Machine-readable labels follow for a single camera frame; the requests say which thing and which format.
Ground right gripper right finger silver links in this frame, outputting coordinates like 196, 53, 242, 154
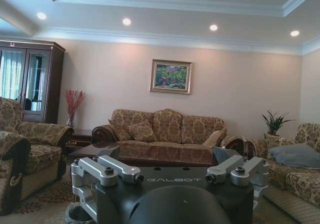
205, 146, 271, 203

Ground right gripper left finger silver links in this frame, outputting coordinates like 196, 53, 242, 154
70, 145, 145, 218

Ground grey round trash bin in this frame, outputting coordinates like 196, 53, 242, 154
65, 200, 99, 224

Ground patterned floor rug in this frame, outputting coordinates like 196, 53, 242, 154
13, 176, 76, 224

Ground dark wood side table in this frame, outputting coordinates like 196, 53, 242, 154
62, 127, 94, 155

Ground floral cushion with fringe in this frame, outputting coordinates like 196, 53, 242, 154
263, 132, 296, 157

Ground tan ribbed cushion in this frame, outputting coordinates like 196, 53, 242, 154
201, 130, 224, 146

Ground blue-grey pillow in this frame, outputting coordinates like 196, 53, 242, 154
267, 143, 320, 170

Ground floral sofa with quilted skirt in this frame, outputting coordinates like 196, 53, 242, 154
246, 122, 320, 224

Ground floral square cushion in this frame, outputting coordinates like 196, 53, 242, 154
126, 122, 156, 143

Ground green potted plant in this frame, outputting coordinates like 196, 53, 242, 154
261, 109, 296, 137

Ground glossy dark wood coffee table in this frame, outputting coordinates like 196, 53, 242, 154
68, 143, 221, 168

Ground floral armchair with dark trim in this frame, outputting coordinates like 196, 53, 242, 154
0, 96, 75, 202
0, 130, 33, 224

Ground vase with red branches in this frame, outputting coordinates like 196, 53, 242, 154
64, 88, 87, 128

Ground floral three-seat sofa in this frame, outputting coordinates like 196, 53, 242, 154
91, 108, 248, 160

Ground dark wood glass cabinet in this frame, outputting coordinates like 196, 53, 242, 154
0, 39, 67, 125

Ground framed landscape painting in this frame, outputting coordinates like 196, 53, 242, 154
149, 58, 193, 96

